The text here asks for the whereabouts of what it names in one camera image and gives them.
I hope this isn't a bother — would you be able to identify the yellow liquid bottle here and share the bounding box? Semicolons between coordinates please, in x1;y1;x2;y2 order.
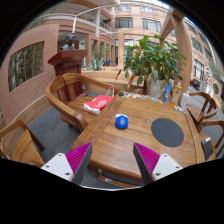
171;81;183;105

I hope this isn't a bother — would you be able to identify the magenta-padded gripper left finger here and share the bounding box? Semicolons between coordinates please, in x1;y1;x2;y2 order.
40;142;94;186

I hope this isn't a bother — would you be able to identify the clear blister pack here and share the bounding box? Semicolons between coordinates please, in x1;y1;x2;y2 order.
173;104;185;113

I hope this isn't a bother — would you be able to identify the black notebook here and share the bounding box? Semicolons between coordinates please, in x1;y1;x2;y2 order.
201;136;215;161

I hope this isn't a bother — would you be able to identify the dark wooden pedestal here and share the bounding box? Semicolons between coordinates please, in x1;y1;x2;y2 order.
47;49;88;101

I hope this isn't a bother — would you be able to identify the dark grey round mouse pad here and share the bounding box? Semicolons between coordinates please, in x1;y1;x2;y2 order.
150;117;185;148

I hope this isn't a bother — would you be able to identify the wooden armchair holding black notebook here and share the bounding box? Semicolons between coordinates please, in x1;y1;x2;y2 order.
196;118;224;160

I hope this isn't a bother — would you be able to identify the white stone statue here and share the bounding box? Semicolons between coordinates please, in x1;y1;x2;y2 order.
205;67;215;88

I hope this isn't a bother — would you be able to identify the wooden armchair holding red bag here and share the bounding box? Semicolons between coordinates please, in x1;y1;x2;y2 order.
45;73;120;133

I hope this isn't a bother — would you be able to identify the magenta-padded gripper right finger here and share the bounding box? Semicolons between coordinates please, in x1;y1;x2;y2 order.
132;142;184;186

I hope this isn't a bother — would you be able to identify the blue and white computer mouse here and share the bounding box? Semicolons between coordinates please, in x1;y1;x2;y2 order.
114;113;129;130

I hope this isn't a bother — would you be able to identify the dark bust statue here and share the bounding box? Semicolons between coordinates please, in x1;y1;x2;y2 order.
60;32;77;51

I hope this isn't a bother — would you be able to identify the spiky agave plant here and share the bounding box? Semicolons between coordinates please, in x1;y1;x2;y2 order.
87;54;107;71

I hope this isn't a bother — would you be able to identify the green plant in white pot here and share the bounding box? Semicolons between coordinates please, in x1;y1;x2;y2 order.
115;34;187;99

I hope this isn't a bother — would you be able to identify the white pump bottle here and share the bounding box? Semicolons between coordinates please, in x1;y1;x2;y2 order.
179;90;192;111

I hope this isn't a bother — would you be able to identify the blue tube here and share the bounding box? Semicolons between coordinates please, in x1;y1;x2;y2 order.
162;83;173;104

